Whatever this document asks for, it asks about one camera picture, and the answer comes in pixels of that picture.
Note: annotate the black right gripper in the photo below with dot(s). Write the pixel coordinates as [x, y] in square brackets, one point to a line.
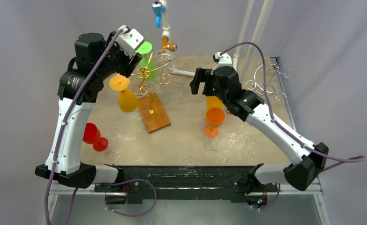
[202, 80]

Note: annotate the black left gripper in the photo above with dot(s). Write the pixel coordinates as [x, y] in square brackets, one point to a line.
[129, 63]

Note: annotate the green plastic goblet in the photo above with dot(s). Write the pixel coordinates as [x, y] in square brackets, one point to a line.
[145, 50]

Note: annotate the yellow-orange plastic goblet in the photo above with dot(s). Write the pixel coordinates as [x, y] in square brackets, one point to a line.
[126, 98]

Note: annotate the clear wine glass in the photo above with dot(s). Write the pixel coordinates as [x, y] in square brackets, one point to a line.
[163, 56]

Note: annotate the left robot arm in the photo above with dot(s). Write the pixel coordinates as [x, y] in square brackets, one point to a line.
[96, 58]

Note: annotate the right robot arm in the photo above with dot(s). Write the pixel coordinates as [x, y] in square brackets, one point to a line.
[306, 159]

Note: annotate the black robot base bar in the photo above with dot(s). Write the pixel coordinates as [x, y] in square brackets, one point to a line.
[236, 184]

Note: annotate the chrome spiral glass rack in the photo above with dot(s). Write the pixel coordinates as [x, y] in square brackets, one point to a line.
[270, 79]

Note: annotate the yellow plastic goblet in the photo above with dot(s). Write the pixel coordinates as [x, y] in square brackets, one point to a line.
[212, 102]

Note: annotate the orange plastic goblet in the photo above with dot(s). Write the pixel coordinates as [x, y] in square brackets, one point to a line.
[214, 118]

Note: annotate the yellow faucet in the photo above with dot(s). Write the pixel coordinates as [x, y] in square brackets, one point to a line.
[167, 45]

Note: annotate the blue faucet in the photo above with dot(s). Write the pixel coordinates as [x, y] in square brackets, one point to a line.
[158, 9]

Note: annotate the red plastic goblet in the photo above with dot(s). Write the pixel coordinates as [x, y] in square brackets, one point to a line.
[93, 137]

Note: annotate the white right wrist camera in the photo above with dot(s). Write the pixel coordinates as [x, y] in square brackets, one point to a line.
[221, 60]

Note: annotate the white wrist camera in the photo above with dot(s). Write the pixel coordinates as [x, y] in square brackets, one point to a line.
[129, 40]
[221, 60]

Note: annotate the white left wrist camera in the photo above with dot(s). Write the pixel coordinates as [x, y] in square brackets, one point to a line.
[129, 40]

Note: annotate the gold wire wine glass rack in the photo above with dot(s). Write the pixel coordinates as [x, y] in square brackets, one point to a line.
[150, 107]

